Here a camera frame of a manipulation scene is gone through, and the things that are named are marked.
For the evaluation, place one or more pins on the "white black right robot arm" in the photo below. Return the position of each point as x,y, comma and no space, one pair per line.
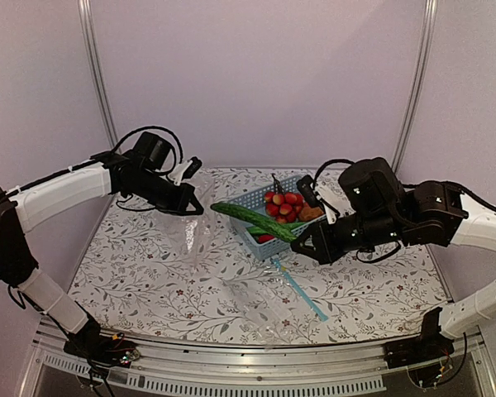
433,212

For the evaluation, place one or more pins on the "clear pink zipper bag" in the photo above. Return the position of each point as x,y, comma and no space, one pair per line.
189,237

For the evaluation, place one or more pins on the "small circuit board with wires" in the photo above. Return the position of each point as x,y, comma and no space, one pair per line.
120,351

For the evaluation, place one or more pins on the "light blue plastic basket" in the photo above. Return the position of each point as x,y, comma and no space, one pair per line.
254,201

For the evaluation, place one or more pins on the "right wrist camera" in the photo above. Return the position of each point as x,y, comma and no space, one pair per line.
317,195

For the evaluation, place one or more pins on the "smooth green cucumber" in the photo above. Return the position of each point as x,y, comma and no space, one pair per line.
281,229

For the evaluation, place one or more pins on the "floral patterned table mat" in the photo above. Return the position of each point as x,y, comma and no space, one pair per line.
130,281

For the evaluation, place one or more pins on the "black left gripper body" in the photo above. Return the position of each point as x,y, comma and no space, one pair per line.
166,201

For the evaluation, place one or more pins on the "right aluminium frame post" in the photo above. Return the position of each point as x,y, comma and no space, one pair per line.
424,49

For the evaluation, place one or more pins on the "dark green bumpy cucumber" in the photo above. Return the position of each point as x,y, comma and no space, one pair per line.
246,215

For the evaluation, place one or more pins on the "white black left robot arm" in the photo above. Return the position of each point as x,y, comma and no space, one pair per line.
46,225

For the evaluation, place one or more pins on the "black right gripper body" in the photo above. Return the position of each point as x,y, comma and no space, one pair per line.
336,246

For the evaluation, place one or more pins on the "red chili pepper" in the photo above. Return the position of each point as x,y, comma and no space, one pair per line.
265,238

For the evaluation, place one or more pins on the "brown potato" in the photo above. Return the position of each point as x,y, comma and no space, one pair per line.
307,214

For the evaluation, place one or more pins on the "red lychee fruit bunch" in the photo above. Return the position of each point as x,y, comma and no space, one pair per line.
285,207

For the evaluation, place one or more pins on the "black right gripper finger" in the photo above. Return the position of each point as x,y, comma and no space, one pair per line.
318,255
310,240

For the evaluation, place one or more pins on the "left aluminium frame post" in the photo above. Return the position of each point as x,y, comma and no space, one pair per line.
96,70

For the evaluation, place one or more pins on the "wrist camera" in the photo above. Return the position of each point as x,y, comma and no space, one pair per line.
184,170
317,195

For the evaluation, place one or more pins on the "clear blue zipper bag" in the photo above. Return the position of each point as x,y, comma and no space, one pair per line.
272,308

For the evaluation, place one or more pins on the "front aluminium rail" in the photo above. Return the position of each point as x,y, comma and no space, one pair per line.
183,368

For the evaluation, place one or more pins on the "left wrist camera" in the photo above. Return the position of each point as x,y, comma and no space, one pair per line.
184,170

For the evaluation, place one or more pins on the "aluminium frame post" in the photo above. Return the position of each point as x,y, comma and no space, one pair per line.
424,49
96,70

